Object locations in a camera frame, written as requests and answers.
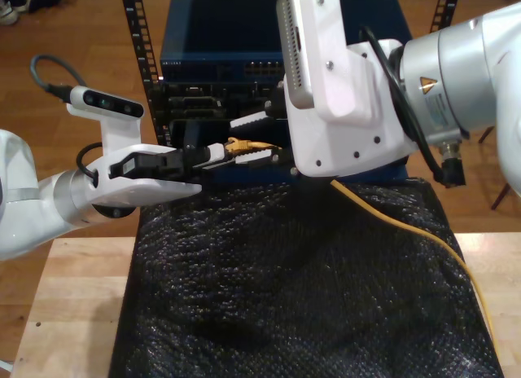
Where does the brown wooden chair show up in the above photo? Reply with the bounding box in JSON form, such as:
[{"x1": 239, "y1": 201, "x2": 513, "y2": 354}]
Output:
[{"x1": 478, "y1": 125, "x2": 514, "y2": 211}]

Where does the white sneaker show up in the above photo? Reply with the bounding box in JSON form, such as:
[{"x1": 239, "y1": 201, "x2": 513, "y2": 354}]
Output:
[{"x1": 0, "y1": 0, "x2": 20, "y2": 27}]

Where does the yellow network cable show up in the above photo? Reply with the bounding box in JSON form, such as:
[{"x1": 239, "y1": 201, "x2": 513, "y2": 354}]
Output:
[{"x1": 225, "y1": 136, "x2": 500, "y2": 346}]

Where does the black bubble mat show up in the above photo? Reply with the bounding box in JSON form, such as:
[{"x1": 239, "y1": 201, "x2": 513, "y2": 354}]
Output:
[{"x1": 107, "y1": 178, "x2": 506, "y2": 378}]

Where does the blue rack base board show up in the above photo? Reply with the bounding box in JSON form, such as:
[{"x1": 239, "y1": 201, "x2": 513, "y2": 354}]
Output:
[{"x1": 203, "y1": 156, "x2": 410, "y2": 187}]

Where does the black perforated rack post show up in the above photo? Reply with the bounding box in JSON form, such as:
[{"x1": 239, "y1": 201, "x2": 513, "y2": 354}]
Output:
[
  {"x1": 427, "y1": 0, "x2": 464, "y2": 33},
  {"x1": 119, "y1": 0, "x2": 171, "y2": 151}
]

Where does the blue network switch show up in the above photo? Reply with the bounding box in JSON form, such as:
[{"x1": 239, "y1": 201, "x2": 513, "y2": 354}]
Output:
[{"x1": 159, "y1": 0, "x2": 413, "y2": 84}]

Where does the dark camera cable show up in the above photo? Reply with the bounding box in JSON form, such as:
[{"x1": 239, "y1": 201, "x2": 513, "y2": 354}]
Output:
[{"x1": 31, "y1": 54, "x2": 89, "y2": 97}]

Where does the black rack server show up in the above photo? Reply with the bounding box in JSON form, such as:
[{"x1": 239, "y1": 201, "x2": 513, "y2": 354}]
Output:
[{"x1": 160, "y1": 80, "x2": 288, "y2": 123}]

